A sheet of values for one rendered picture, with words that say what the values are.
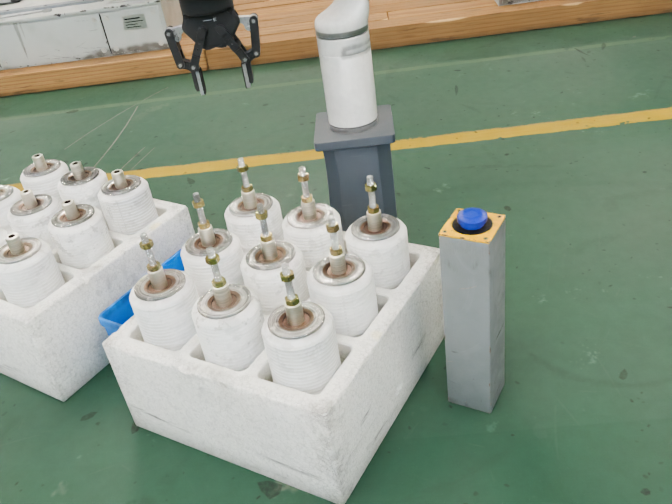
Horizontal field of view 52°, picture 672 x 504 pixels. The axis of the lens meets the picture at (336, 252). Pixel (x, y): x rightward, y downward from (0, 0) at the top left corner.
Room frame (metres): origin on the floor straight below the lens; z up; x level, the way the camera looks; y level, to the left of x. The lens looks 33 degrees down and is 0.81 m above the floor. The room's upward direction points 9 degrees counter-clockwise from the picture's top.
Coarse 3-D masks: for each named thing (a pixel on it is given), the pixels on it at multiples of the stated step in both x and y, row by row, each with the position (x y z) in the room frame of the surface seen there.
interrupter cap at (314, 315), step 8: (304, 304) 0.74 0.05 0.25; (312, 304) 0.74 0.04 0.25; (272, 312) 0.73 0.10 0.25; (280, 312) 0.73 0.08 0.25; (304, 312) 0.73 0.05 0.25; (312, 312) 0.72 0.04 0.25; (320, 312) 0.72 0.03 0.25; (272, 320) 0.72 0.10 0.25; (280, 320) 0.71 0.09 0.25; (312, 320) 0.70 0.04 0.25; (320, 320) 0.70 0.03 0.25; (272, 328) 0.70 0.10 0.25; (280, 328) 0.70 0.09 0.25; (288, 328) 0.70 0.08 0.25; (296, 328) 0.70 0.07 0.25; (304, 328) 0.69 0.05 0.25; (312, 328) 0.69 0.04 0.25; (280, 336) 0.68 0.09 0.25; (288, 336) 0.68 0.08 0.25; (296, 336) 0.68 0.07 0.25; (304, 336) 0.68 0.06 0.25
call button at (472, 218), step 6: (462, 210) 0.79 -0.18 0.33; (468, 210) 0.79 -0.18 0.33; (474, 210) 0.79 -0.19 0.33; (480, 210) 0.78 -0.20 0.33; (462, 216) 0.78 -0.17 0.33; (468, 216) 0.77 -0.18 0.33; (474, 216) 0.77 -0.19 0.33; (480, 216) 0.77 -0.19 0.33; (486, 216) 0.77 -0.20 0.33; (462, 222) 0.77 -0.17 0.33; (468, 222) 0.76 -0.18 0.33; (474, 222) 0.76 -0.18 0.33; (480, 222) 0.76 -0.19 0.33; (468, 228) 0.76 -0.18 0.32; (474, 228) 0.76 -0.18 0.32
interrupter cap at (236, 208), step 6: (240, 198) 1.07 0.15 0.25; (258, 198) 1.06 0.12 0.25; (264, 198) 1.05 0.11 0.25; (270, 198) 1.05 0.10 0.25; (234, 204) 1.05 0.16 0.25; (240, 204) 1.05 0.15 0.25; (264, 204) 1.03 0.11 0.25; (270, 204) 1.03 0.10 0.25; (234, 210) 1.03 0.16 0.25; (240, 210) 1.03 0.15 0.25; (246, 210) 1.03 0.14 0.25; (252, 210) 1.02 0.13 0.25; (240, 216) 1.01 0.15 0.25; (246, 216) 1.00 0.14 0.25; (252, 216) 1.00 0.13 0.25
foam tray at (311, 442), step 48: (384, 288) 0.85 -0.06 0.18; (432, 288) 0.89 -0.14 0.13; (336, 336) 0.75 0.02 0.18; (384, 336) 0.74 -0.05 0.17; (432, 336) 0.88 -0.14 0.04; (144, 384) 0.79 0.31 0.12; (192, 384) 0.73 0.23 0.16; (240, 384) 0.69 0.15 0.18; (336, 384) 0.66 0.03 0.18; (384, 384) 0.73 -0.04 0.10; (192, 432) 0.75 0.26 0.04; (240, 432) 0.69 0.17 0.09; (288, 432) 0.64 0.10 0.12; (336, 432) 0.62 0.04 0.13; (384, 432) 0.72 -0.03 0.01; (288, 480) 0.65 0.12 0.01; (336, 480) 0.61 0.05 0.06
